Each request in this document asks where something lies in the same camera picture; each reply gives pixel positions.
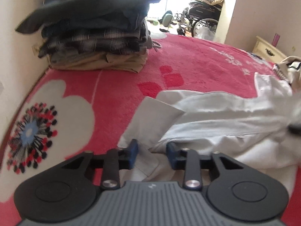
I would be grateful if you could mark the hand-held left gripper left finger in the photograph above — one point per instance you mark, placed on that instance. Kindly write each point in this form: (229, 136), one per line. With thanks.
(133, 154)

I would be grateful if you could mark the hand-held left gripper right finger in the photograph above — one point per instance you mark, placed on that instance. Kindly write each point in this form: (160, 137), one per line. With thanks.
(171, 156)

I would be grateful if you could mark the white shirt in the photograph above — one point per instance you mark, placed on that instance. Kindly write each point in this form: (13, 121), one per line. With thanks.
(211, 122)

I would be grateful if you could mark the stack of folded clothes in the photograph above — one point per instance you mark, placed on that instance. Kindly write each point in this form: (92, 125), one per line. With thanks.
(94, 16)

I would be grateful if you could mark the red floral blanket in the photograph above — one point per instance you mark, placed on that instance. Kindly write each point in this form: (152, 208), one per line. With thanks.
(117, 87)

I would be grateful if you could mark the clear plastic bag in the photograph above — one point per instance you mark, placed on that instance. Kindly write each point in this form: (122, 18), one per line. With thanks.
(204, 31)

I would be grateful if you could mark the grey round object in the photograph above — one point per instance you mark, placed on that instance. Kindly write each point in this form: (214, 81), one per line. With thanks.
(167, 18)

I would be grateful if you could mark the cream nightstand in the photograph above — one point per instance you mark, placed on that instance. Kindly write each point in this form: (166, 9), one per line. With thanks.
(263, 48)

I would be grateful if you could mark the wheelchair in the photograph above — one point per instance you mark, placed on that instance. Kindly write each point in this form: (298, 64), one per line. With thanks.
(202, 11)

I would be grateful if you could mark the cream jacket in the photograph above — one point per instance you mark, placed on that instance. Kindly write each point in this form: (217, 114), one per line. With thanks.
(289, 62)

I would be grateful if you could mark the pink upright box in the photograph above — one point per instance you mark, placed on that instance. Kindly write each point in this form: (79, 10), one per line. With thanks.
(275, 39)

